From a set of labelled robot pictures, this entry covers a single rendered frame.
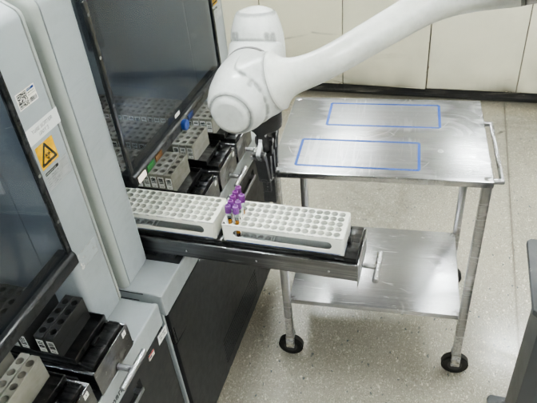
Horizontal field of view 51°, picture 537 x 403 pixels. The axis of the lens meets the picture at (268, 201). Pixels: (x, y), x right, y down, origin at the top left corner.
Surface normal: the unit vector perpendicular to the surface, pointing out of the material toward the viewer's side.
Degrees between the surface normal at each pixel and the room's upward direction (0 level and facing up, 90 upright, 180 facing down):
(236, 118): 93
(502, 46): 90
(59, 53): 90
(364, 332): 0
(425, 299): 0
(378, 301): 0
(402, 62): 90
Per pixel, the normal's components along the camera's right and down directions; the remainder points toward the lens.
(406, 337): -0.08, -0.79
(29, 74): 0.96, 0.11
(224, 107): -0.30, 0.69
